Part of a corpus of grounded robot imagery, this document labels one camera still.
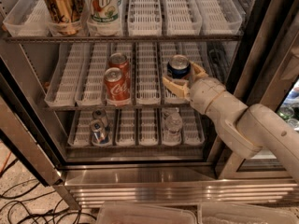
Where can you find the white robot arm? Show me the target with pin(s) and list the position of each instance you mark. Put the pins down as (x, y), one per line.
(244, 129)

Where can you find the front blue silver can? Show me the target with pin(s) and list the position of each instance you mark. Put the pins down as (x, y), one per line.
(99, 132)

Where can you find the front red Coca-Cola can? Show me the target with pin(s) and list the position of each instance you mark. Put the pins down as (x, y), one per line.
(116, 84)

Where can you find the left clear plastic bin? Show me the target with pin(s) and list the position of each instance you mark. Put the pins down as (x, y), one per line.
(131, 213)

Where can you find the rear red Coca-Cola can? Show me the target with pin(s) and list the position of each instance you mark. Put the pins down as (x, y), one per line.
(121, 61)

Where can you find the gold tall can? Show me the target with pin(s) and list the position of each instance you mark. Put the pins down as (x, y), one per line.
(64, 13)

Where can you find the clear plastic bin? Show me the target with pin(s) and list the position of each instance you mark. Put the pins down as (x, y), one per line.
(131, 213)
(231, 213)

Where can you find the blue Pepsi can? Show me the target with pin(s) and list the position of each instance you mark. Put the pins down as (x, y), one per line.
(178, 67)

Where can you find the red coca-cola can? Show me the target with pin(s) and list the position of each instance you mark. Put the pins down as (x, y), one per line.
(121, 61)
(116, 84)

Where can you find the blue silver can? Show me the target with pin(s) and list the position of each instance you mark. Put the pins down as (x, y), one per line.
(101, 115)
(99, 132)

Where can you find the clear plastic water bottle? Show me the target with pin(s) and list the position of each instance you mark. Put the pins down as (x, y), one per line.
(172, 127)

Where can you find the white 7UP can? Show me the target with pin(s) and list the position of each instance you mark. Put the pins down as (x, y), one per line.
(103, 11)

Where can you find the stainless steel fridge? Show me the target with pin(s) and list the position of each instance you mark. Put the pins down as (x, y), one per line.
(51, 84)

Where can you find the green bottle behind glass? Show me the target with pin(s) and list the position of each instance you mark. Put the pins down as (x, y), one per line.
(288, 115)

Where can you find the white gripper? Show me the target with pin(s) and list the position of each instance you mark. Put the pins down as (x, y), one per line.
(204, 92)

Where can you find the right clear plastic bin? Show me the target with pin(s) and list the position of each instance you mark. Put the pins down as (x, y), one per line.
(231, 213)

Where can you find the rear blue silver can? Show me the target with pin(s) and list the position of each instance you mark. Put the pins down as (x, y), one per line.
(101, 115)

